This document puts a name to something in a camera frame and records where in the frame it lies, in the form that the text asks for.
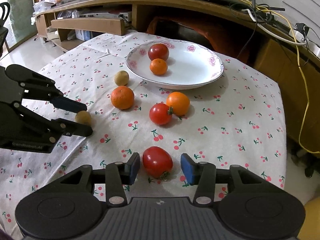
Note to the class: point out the small brown kiwi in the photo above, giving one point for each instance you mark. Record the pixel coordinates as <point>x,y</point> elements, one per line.
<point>83,117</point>

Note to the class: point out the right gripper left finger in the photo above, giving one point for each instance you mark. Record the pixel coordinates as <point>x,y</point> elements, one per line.
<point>114,176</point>

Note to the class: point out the orange mandarin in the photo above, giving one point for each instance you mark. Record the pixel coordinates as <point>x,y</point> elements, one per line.
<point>122,97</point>

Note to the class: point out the large red tomato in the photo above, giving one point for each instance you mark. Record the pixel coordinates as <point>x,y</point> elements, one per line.
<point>157,162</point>

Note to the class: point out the smooth orange fruit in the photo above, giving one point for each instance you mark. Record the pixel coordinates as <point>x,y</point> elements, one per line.
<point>179,103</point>

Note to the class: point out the cherry print tablecloth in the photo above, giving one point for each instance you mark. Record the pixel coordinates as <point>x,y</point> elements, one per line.
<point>238,119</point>

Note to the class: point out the white floral plate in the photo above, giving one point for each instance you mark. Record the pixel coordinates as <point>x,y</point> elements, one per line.
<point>190,65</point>

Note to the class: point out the wooden tv stand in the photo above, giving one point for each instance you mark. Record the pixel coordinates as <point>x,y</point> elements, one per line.
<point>270,47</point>

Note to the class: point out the red cloth under stand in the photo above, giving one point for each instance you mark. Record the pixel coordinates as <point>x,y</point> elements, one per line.
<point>221,36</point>

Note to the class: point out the white power strip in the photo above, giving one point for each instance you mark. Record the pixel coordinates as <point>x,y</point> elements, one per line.
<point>303,40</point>

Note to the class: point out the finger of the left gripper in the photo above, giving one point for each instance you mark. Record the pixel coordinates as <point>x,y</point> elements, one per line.
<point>70,128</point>
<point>67,104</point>

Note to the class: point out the red tomato with stem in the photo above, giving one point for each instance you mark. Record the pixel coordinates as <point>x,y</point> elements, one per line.
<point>160,114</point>

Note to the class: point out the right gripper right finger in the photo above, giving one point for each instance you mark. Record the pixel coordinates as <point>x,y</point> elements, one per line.
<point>205,175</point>

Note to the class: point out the dark red tomato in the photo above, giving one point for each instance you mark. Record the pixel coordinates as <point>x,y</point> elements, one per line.
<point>158,51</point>

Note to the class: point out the small mandarin in plate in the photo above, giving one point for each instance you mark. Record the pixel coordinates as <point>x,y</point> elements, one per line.
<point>158,67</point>

